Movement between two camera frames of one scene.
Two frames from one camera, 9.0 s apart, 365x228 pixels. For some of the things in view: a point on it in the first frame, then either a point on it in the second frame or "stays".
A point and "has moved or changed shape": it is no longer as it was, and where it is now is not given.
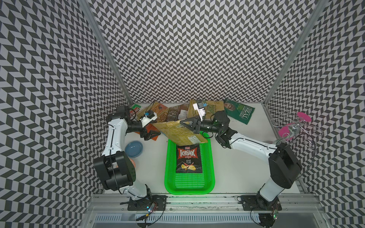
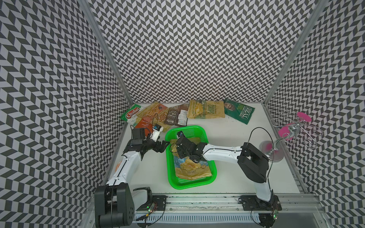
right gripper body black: (206, 125) -> (182, 154)
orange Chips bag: (161, 110) stays
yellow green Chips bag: (209, 106) stays
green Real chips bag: (239, 112) stays
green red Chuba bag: (133, 109) stays
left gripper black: (148, 136) -> (157, 148)
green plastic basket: (190, 183) has moved or changed shape
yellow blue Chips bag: (180, 133) -> (186, 168)
